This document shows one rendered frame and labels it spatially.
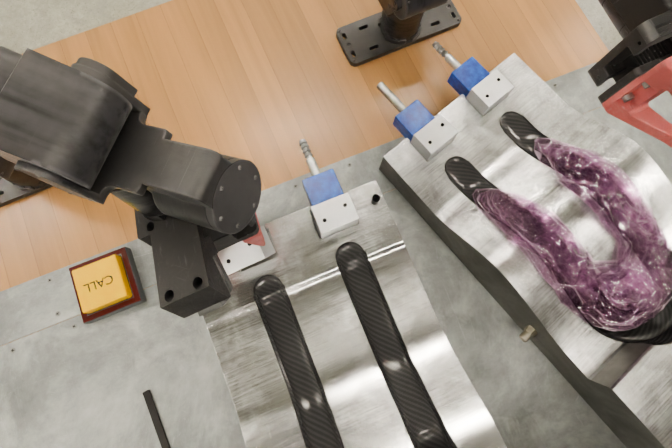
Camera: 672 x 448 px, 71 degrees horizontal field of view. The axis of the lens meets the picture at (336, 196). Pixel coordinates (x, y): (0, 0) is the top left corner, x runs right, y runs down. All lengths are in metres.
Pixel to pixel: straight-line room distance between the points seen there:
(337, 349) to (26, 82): 0.42
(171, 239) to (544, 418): 0.54
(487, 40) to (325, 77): 0.27
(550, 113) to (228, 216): 0.53
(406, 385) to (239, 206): 0.32
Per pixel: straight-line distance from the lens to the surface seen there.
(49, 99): 0.35
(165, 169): 0.35
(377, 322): 0.60
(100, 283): 0.71
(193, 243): 0.40
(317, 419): 0.60
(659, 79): 0.36
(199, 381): 0.70
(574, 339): 0.68
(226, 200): 0.35
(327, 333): 0.59
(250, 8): 0.85
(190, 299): 0.39
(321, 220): 0.57
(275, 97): 0.76
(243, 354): 0.60
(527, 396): 0.73
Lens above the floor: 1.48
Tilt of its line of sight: 75 degrees down
